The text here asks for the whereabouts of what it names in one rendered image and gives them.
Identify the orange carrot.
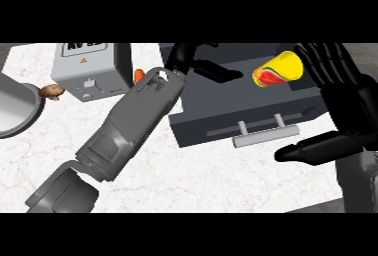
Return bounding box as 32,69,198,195
133,68,146,85

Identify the yellow cup with fruit print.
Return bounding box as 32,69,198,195
251,50,305,88

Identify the brown mushroom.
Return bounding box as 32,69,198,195
38,83,66,102

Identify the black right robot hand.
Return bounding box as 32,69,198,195
273,42,378,166

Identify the grey round pot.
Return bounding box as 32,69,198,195
0,72,47,140

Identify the grey toaster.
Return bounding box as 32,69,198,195
50,42,134,103

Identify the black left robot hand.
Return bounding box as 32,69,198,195
164,42,245,83

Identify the dark grey drawer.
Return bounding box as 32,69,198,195
158,42,330,149

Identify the pale grey drawer handle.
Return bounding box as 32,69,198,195
231,113,301,149

